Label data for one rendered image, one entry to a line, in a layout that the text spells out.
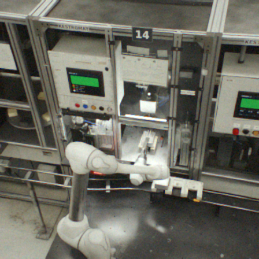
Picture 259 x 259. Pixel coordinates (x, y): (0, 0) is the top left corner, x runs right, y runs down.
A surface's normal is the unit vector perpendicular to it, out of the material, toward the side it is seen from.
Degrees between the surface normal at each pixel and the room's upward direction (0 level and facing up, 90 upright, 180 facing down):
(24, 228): 0
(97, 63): 90
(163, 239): 0
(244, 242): 0
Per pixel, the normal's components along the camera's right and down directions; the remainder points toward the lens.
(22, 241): -0.03, -0.75
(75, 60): -0.24, 0.65
